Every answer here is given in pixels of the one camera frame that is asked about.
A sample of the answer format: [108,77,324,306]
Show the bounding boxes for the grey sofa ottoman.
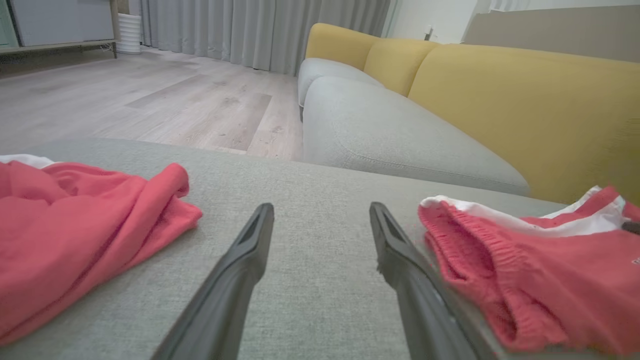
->
[0,137,568,360]

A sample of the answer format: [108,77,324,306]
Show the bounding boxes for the beige upholstered panel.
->
[461,4,640,64]

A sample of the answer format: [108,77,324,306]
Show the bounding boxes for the large yellow sofa back cushion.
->
[407,43,640,207]

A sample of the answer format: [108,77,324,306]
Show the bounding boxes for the red shorts white trim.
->
[418,185,640,357]

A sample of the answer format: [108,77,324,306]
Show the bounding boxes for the medium yellow sofa back cushion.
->
[363,37,442,98]

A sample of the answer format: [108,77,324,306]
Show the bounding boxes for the white ribbed cylinder appliance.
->
[115,13,144,55]

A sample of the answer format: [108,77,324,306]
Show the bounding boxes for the small yellow sofa back cushion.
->
[304,22,382,72]

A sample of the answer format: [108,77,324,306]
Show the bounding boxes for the red shirt white sleeves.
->
[0,154,203,347]

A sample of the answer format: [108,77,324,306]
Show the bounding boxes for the large grey sofa seat cushion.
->
[302,76,531,197]

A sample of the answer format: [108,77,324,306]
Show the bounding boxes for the grey wooden cabinet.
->
[0,0,122,67]

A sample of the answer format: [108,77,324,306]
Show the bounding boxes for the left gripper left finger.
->
[150,202,275,360]

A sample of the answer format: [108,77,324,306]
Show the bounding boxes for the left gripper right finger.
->
[368,201,501,360]

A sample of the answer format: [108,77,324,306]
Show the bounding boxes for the small grey sofa seat cushion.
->
[297,57,387,109]

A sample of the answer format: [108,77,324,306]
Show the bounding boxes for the grey pleated curtain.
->
[139,0,392,77]

